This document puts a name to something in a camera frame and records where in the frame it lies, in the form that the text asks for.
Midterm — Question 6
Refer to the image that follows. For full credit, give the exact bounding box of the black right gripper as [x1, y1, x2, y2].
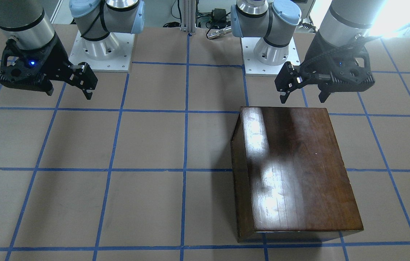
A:
[0, 33, 98, 100]

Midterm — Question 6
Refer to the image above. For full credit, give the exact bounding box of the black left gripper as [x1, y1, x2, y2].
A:
[275, 32, 375, 104]

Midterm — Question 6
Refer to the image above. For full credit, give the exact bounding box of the dark wooden drawer cabinet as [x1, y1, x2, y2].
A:
[230, 106, 364, 243]

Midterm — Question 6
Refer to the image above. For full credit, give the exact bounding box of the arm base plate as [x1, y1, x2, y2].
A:
[241, 37, 300, 76]
[69, 32, 136, 73]

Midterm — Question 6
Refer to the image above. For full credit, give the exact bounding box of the aluminium frame post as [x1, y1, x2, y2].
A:
[177, 0, 197, 35]

